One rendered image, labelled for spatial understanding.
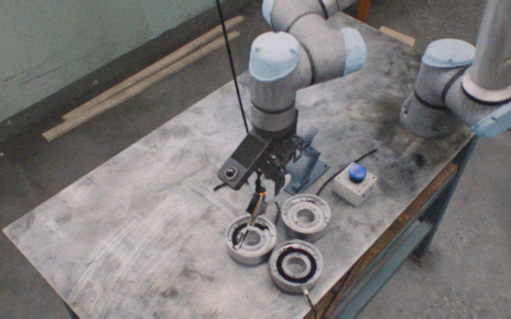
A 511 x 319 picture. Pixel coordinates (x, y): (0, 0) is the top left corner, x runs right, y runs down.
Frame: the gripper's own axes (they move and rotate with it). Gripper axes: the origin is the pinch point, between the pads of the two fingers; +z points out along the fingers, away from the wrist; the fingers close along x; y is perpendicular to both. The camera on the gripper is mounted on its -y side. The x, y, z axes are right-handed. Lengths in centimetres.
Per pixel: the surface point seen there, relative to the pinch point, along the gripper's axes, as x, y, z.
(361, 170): -8.3, 23.8, 5.8
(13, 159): 143, -2, 93
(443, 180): -16, 64, 38
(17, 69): 155, 18, 61
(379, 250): -16, 31, 38
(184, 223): 14.4, -8.8, 13.1
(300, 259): -10.8, -0.1, 10.9
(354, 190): -9.3, 20.5, 8.7
